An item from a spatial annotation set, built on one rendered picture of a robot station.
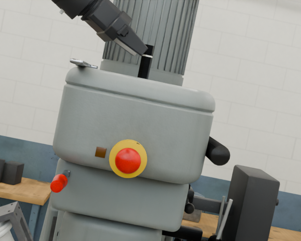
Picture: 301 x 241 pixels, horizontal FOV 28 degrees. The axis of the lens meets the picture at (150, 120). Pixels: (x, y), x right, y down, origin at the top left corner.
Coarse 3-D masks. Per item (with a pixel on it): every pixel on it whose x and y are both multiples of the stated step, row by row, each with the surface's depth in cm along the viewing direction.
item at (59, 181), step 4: (64, 172) 103; (68, 172) 105; (56, 176) 95; (60, 176) 95; (64, 176) 96; (68, 176) 106; (56, 180) 92; (60, 180) 93; (64, 180) 95; (52, 184) 92; (56, 184) 92; (60, 184) 92; (64, 184) 94; (52, 188) 92; (56, 188) 92; (60, 188) 92; (56, 192) 92
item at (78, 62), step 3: (72, 60) 90; (75, 60) 90; (78, 60) 90; (81, 60) 90; (75, 63) 90; (78, 63) 90; (81, 63) 90; (84, 63) 92; (87, 63) 100; (87, 66) 101; (90, 66) 108; (93, 66) 110; (96, 66) 110
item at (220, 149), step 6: (210, 138) 113; (210, 144) 105; (216, 144) 102; (222, 144) 103; (210, 150) 101; (216, 150) 100; (222, 150) 100; (228, 150) 100; (210, 156) 100; (216, 156) 100; (222, 156) 100; (228, 156) 100; (216, 162) 100; (222, 162) 100
